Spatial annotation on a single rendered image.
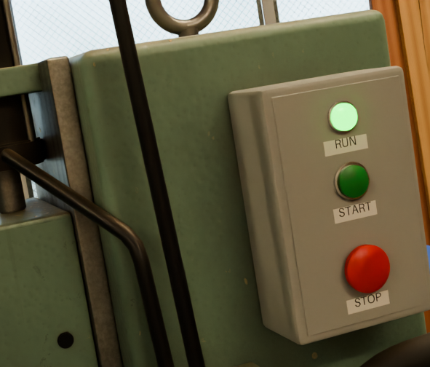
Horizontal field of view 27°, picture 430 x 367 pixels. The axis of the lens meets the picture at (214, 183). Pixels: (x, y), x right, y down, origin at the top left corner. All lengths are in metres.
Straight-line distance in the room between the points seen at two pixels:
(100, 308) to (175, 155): 0.12
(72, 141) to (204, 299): 0.14
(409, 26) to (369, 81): 1.44
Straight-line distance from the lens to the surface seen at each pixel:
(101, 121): 0.58
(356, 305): 0.58
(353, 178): 0.56
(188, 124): 0.59
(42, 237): 0.61
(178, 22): 0.70
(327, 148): 0.56
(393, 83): 0.58
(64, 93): 0.61
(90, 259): 0.62
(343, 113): 0.56
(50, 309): 0.62
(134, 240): 0.56
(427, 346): 0.64
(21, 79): 0.64
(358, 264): 0.57
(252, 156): 0.57
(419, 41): 2.02
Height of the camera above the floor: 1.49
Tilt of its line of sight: 7 degrees down
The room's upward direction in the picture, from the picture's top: 9 degrees counter-clockwise
